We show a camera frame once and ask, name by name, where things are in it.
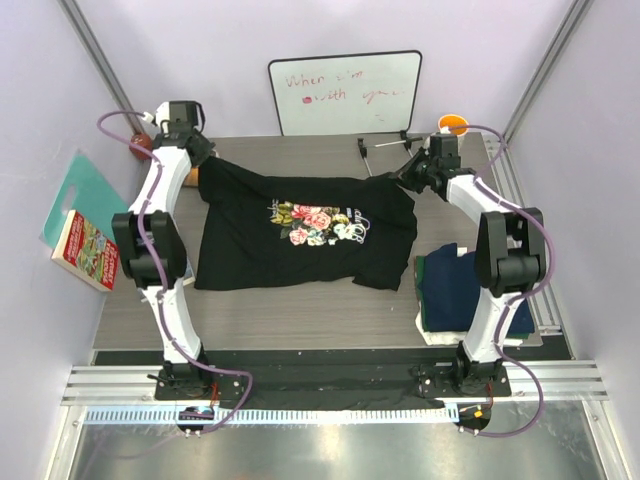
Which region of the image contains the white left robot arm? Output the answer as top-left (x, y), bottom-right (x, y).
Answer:
top-left (111, 100), bottom-right (214, 400)

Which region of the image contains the red brown die block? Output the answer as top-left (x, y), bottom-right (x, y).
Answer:
top-left (129, 133), bottom-right (152, 162)

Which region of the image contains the black wire book stand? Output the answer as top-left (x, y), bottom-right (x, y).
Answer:
top-left (356, 129), bottom-right (424, 179)

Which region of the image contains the white mug orange inside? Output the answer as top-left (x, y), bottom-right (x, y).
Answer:
top-left (438, 114), bottom-right (469, 137)

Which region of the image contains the teal plastic cutting board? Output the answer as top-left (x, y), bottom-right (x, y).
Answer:
top-left (39, 150), bottom-right (129, 249)

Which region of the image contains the white folded t shirt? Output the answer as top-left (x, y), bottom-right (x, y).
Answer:
top-left (413, 244), bottom-right (540, 347)

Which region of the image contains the black t shirt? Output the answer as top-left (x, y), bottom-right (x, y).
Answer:
top-left (195, 157), bottom-right (417, 291)

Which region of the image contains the small whiteboard with red writing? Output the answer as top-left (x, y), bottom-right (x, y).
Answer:
top-left (268, 50), bottom-right (423, 136)

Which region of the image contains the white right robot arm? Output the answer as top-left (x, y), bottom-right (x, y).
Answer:
top-left (392, 127), bottom-right (547, 398)

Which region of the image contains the orange brown cover book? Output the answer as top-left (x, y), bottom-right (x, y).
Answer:
top-left (183, 168), bottom-right (199, 188)

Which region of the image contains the blue cover book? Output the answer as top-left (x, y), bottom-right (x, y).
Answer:
top-left (183, 261), bottom-right (195, 286)

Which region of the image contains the red white cover book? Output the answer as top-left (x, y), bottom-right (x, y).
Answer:
top-left (51, 210), bottom-right (119, 292)

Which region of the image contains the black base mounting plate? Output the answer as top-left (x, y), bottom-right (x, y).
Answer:
top-left (154, 348), bottom-right (512, 401)

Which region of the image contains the navy folded t shirt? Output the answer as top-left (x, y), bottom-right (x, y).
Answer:
top-left (417, 242), bottom-right (535, 333)

